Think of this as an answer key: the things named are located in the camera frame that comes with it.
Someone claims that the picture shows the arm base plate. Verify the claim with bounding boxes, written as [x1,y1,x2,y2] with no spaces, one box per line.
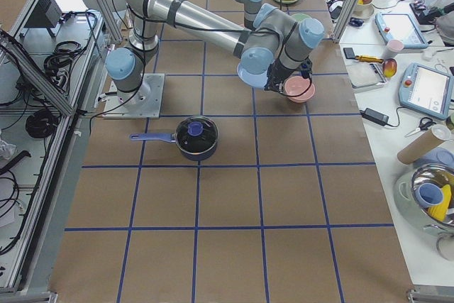
[102,73,165,119]

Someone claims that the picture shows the blue teach pendant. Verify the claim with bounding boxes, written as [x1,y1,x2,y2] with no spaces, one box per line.
[375,13,428,49]
[398,63,453,120]

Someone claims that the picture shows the pink bowl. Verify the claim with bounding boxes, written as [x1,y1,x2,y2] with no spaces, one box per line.
[284,76,316,103]

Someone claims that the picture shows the green bowl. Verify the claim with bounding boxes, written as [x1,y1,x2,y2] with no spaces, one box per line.
[291,13,310,22]

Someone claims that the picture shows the blue saucepan with lid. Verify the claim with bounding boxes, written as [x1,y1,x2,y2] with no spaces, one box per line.
[129,116,218,161]

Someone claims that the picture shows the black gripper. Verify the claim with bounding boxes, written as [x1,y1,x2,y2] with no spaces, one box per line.
[264,60,301,94]

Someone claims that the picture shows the cardboard tube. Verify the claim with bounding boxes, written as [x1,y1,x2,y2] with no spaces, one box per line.
[397,124,452,165]

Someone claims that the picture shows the blue plate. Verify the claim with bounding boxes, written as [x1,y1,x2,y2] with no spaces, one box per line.
[237,64,267,90]

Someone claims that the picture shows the red yellow mango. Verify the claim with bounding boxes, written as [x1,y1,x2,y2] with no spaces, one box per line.
[382,58,397,78]

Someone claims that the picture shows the black power adapter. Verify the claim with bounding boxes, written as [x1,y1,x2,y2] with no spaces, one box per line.
[360,108,389,126]

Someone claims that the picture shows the scissors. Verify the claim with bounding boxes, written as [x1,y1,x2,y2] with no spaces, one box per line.
[405,116,436,137]

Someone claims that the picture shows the white cup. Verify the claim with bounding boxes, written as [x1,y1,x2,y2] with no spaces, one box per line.
[382,39,404,60]

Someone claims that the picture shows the silver metal bowl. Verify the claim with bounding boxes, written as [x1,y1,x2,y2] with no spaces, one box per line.
[394,164,453,236]

